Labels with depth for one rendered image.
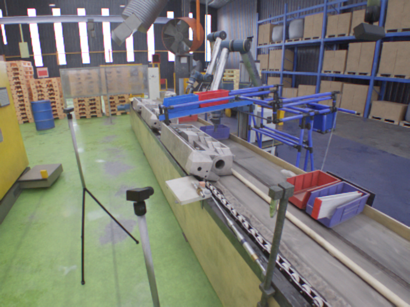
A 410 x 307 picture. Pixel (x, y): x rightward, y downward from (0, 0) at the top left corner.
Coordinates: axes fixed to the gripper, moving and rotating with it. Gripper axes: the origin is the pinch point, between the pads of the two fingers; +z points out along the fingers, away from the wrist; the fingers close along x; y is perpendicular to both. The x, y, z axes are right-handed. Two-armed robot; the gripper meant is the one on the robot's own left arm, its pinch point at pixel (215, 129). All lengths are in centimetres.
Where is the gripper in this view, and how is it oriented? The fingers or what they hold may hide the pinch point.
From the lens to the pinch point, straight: 263.2
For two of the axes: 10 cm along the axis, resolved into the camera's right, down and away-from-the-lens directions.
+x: 3.9, 3.2, -8.6
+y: -9.2, 1.4, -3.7
